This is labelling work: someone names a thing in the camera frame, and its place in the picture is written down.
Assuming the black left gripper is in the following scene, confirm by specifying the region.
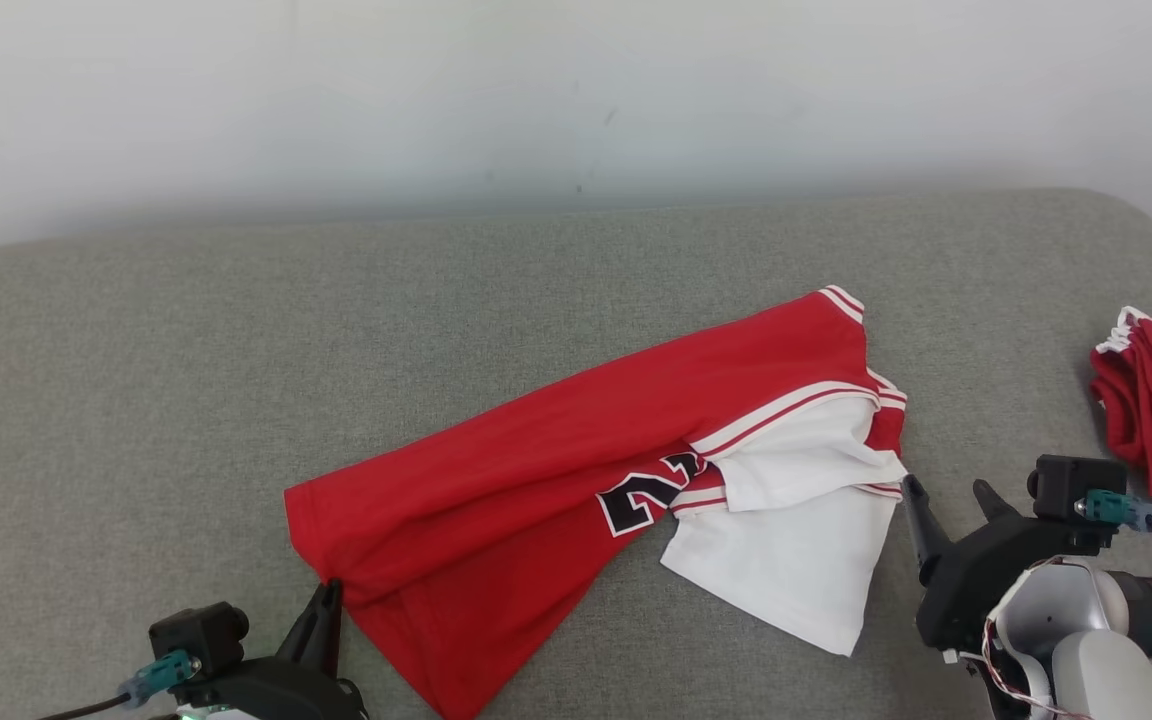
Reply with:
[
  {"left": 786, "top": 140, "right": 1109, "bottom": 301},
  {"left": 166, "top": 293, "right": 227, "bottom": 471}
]
[{"left": 176, "top": 578, "right": 369, "bottom": 720}]

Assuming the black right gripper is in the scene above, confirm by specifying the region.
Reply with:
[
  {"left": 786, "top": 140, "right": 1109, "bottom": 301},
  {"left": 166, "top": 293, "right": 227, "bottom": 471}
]
[{"left": 900, "top": 475, "right": 1107, "bottom": 653}]

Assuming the red and white basketball jersey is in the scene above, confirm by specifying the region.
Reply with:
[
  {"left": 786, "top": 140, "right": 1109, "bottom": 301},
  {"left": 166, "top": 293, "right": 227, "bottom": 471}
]
[{"left": 283, "top": 285, "right": 909, "bottom": 720}]

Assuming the grey fabric sofa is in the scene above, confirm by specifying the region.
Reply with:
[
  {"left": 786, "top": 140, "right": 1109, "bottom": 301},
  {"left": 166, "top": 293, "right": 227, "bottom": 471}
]
[{"left": 0, "top": 188, "right": 1152, "bottom": 720}]

